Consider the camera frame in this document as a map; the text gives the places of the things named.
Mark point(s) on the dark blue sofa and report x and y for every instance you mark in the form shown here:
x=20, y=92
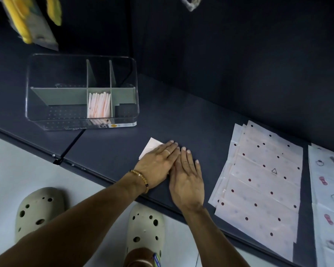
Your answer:
x=239, y=66

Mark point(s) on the person's right leg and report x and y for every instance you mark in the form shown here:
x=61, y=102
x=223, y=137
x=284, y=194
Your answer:
x=139, y=258

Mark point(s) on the person's right forearm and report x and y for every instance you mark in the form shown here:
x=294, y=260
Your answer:
x=214, y=239

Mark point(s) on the cream clog shoe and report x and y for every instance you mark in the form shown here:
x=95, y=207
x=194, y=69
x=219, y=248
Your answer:
x=39, y=208
x=144, y=225

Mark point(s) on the person's left forearm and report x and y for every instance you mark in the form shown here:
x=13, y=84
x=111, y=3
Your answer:
x=64, y=228

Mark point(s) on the person's left hand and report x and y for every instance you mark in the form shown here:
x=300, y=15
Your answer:
x=158, y=166

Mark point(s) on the cream right clog shoe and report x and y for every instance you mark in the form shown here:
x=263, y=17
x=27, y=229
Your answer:
x=144, y=225

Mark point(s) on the cream left clog shoe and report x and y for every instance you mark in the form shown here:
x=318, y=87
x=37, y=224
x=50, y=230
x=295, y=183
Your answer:
x=39, y=208

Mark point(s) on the stack of polka dot bags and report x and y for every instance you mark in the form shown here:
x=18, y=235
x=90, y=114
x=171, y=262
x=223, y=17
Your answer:
x=261, y=186

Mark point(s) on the person's right hand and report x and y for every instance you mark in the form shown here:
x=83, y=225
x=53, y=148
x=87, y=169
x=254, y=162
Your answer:
x=188, y=186

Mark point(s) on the clear plastic organizer box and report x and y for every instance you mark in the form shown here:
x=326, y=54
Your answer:
x=58, y=97

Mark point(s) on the white dotted packaging bag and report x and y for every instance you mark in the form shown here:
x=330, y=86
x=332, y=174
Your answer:
x=150, y=145

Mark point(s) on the grey plush toy yellow feet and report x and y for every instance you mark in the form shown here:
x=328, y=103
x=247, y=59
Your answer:
x=16, y=19

